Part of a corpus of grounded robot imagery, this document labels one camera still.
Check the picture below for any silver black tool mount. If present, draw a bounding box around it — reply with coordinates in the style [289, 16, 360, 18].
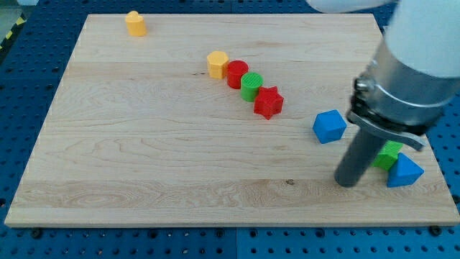
[346, 40, 459, 151]

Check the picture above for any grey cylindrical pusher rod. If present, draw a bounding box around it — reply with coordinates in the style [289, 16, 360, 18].
[334, 129, 386, 188]

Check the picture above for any blue cube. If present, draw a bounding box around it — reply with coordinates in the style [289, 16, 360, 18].
[313, 109, 347, 144]

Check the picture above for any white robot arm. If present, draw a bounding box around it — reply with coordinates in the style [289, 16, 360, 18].
[334, 0, 459, 187]

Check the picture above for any red star block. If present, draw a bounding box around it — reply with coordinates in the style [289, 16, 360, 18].
[253, 86, 284, 120]

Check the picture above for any blue triangle block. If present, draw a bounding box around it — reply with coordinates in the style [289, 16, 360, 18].
[387, 153, 425, 188]

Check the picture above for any wooden board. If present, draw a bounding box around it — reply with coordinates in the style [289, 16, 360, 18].
[5, 14, 459, 228]

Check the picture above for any green cylinder block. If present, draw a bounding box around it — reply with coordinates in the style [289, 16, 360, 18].
[240, 72, 263, 102]

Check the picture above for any red cylinder block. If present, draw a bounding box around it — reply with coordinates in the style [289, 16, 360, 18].
[227, 60, 249, 89]

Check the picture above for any yellow hexagon block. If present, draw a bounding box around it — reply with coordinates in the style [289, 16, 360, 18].
[206, 50, 229, 79]

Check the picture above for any yellow heart block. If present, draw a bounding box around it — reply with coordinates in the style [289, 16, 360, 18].
[124, 11, 147, 37]

